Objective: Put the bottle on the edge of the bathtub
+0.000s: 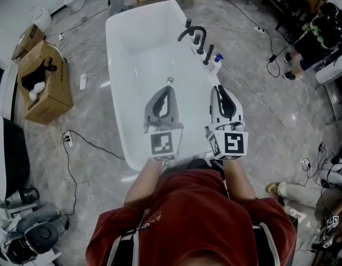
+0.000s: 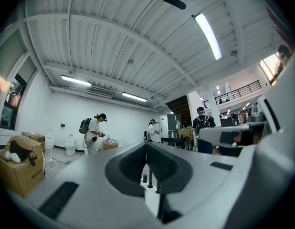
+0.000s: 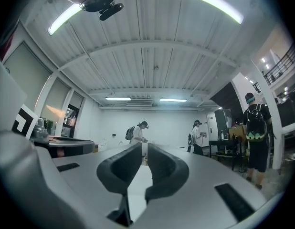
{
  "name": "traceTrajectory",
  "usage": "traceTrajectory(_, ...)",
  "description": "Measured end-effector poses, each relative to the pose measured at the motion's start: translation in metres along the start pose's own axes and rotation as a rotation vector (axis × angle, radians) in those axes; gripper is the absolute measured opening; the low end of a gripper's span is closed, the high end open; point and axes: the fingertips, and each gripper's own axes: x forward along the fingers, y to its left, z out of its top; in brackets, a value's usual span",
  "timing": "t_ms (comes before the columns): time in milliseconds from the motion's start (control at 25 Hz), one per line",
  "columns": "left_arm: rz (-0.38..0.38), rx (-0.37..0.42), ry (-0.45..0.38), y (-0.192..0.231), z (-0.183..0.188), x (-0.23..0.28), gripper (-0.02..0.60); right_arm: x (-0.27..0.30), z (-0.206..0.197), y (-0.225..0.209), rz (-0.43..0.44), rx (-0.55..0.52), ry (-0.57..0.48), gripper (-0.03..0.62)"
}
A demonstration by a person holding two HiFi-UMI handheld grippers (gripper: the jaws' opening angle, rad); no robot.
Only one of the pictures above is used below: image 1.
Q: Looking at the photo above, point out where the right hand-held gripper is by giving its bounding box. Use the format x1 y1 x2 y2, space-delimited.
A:
204 84 250 161

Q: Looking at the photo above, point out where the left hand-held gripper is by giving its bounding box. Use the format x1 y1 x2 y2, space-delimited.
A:
142 85 185 161

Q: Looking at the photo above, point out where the white spray bottle blue cap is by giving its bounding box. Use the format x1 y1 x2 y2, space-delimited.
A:
210 53 225 76

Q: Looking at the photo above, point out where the white bathtub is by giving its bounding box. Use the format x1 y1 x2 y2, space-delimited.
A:
105 0 223 171

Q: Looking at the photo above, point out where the person's right forearm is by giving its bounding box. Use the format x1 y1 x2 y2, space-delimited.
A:
223 159 257 202

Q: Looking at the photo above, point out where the person's left forearm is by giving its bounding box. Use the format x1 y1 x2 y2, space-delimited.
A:
123 158 164 209

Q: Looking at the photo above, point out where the person's leg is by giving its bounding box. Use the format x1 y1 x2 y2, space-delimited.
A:
187 158 226 180

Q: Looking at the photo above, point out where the black hand shower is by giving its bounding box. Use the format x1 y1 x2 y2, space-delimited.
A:
203 44 215 65

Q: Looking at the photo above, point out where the white power strip with plugs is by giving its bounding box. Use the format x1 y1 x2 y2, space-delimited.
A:
61 130 75 149

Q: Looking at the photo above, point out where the large open cardboard box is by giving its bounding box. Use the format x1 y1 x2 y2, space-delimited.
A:
17 40 74 126

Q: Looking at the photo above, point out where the white metal table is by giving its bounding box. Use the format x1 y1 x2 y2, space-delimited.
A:
314 65 342 121

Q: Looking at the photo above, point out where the person's red shirt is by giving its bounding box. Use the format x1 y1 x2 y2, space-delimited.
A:
85 169 298 266

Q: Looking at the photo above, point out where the white round heater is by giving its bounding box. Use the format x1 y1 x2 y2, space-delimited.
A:
317 155 342 188

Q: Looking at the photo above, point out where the white plush toy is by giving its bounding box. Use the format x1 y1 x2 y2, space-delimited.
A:
28 81 46 101

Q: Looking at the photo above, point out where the black green backpack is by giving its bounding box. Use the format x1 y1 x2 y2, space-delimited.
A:
309 14 342 50

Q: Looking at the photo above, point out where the black bag in box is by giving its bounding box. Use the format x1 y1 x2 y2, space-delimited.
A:
20 57 59 91

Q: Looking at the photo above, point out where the small cardboard box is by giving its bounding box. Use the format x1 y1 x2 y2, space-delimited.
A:
11 23 46 64

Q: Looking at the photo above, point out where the white toilet lid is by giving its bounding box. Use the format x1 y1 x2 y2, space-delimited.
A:
29 5 52 30

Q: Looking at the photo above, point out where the black can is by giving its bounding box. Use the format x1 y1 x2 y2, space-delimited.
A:
18 187 40 205

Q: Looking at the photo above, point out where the grey rolled mat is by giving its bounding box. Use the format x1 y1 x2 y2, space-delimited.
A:
15 205 68 232

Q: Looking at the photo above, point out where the black round appliance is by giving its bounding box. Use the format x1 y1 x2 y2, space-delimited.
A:
4 222 60 264

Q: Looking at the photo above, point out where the white floor cable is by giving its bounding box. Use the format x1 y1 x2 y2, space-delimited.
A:
219 61 312 171

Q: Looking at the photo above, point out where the black floor cable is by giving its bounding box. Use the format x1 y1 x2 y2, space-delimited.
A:
61 130 127 226

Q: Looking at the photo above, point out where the person's black white shoulder strap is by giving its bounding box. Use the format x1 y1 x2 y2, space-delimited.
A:
106 230 140 266
251 222 279 266

